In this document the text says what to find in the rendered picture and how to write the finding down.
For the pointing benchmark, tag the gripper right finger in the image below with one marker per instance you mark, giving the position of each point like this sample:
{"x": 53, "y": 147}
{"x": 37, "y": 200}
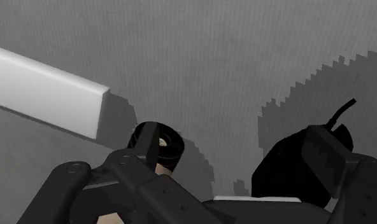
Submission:
{"x": 359, "y": 186}

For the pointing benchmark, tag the black cylinder with pale core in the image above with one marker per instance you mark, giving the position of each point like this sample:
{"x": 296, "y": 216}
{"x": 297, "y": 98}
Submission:
{"x": 173, "y": 155}

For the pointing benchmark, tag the long white box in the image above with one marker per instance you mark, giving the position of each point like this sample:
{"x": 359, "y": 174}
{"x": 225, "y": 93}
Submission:
{"x": 45, "y": 93}

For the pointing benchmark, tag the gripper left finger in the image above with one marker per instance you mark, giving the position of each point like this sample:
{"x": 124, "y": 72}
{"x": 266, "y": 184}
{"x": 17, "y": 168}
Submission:
{"x": 163, "y": 198}

